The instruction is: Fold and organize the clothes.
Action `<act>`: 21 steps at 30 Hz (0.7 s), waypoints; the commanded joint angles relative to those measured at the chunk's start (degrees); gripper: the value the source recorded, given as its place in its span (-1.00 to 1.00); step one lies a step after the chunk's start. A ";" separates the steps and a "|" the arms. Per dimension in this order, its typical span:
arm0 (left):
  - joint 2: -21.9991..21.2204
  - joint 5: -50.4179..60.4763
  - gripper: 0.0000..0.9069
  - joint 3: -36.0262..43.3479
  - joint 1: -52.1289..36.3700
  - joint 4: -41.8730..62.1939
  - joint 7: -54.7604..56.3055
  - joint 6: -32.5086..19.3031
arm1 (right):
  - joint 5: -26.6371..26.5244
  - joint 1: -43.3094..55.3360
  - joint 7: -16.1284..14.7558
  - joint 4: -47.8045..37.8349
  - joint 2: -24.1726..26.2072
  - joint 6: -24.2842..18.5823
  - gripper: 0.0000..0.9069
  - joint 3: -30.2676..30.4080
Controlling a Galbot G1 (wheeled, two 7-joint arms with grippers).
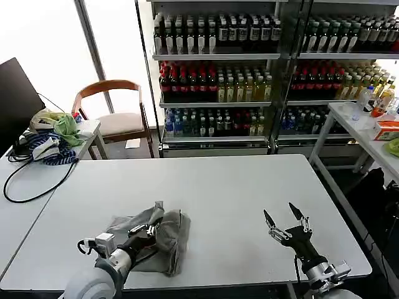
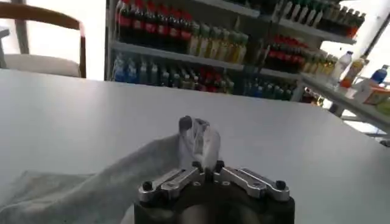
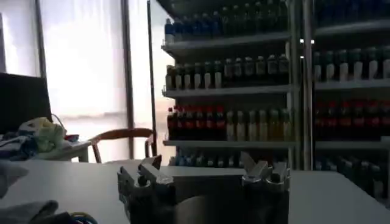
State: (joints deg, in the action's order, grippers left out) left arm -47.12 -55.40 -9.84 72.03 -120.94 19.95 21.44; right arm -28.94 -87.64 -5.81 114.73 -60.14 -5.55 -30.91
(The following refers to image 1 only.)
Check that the wooden chair with padded seat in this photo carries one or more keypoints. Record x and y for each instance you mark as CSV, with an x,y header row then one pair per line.
x,y
124,124

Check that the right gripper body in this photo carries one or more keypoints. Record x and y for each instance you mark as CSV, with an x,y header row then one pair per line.
x,y
304,244

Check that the green cloth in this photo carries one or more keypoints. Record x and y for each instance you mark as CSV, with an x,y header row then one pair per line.
x,y
67,127

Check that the white grey cloth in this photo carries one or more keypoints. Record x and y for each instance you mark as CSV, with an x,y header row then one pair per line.
x,y
43,149

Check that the blue striped cloth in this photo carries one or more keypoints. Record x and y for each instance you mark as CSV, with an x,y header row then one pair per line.
x,y
64,154

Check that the white metal frame table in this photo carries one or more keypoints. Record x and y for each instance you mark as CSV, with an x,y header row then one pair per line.
x,y
358,134

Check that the grey printed T-shirt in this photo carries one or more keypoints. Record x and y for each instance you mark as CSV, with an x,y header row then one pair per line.
x,y
173,236

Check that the orange drink bottle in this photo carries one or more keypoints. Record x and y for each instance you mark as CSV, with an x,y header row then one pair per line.
x,y
381,104

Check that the pale crumpled bag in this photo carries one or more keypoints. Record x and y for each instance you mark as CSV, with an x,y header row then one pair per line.
x,y
39,121

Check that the small white side table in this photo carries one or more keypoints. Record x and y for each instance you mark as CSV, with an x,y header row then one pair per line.
x,y
89,126

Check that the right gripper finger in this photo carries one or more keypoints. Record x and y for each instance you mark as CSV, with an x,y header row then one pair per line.
x,y
279,233
304,219

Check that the flat computer monitor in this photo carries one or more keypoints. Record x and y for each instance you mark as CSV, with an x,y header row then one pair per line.
x,y
15,99

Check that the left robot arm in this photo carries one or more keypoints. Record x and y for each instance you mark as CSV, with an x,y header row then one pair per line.
x,y
93,281

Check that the green bag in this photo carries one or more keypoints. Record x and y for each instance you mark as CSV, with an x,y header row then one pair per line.
x,y
392,147

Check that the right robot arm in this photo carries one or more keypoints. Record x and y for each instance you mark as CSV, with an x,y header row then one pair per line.
x,y
327,277

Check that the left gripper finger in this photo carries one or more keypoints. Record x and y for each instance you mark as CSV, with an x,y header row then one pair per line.
x,y
137,228
152,230

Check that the white paper sheet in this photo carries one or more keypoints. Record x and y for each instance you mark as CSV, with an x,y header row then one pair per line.
x,y
133,144

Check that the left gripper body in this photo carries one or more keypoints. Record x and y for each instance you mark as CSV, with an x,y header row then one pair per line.
x,y
138,243

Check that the shelf unit with drink bottles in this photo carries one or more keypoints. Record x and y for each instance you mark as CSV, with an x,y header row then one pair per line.
x,y
327,78
215,78

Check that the orange cardboard box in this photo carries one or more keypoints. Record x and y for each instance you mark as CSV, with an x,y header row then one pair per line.
x,y
386,130

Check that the grey window post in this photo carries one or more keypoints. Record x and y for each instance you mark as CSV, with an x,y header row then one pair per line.
x,y
93,56

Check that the clear bottle with blue cap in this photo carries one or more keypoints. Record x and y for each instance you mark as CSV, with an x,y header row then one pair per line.
x,y
365,99

